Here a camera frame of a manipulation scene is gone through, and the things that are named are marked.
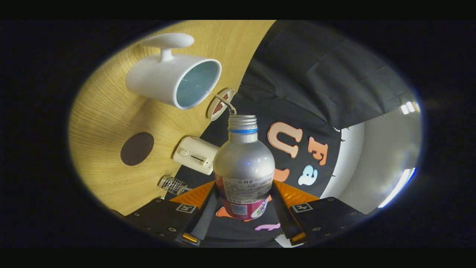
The striped ceiling light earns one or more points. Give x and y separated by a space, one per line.
409 107

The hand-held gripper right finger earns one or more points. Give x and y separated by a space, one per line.
286 219

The white toaster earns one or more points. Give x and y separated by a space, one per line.
195 154

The wooden table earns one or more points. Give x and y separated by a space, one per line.
100 111

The dark brown round coaster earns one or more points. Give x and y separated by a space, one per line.
137 149

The silver juice bottle red label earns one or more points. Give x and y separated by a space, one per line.
243 160

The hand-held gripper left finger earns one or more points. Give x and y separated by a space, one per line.
204 223

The white plate with red food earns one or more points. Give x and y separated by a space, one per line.
219 106

